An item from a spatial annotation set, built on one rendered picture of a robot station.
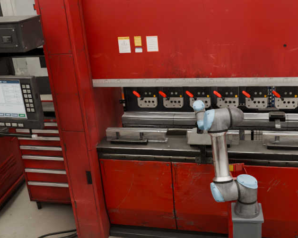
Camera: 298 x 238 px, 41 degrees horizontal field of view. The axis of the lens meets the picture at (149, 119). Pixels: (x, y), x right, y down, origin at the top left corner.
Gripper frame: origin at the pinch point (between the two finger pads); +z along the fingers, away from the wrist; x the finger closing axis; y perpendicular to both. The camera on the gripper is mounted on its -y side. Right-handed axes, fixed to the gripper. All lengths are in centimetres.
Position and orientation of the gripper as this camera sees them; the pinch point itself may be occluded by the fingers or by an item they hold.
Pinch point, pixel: (203, 130)
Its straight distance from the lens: 303.0
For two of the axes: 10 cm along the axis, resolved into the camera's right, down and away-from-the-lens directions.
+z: 2.2, 4.6, 8.6
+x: -9.7, -0.1, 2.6
